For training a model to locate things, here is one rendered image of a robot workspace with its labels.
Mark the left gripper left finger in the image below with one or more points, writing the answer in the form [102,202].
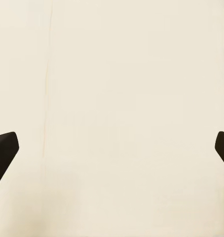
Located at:
[9,147]

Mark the bed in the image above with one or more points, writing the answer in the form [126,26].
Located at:
[116,105]

